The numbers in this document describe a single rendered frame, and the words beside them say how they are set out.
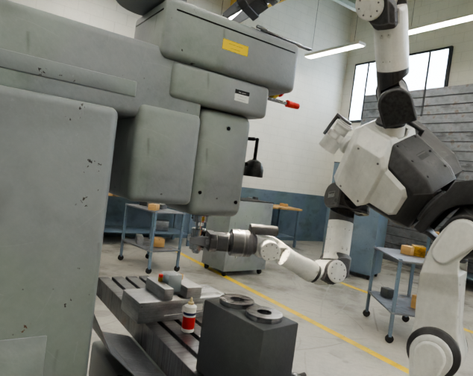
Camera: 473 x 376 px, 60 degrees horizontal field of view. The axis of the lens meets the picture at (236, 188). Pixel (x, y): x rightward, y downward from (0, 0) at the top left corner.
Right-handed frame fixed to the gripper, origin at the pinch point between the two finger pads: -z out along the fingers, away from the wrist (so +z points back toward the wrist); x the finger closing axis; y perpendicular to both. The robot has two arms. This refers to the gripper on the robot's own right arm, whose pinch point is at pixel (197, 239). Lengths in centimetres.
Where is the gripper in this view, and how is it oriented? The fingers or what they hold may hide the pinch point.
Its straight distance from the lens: 135.1
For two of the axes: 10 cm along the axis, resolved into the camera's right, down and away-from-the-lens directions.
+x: 2.1, 0.6, -9.8
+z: 9.7, 1.1, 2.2
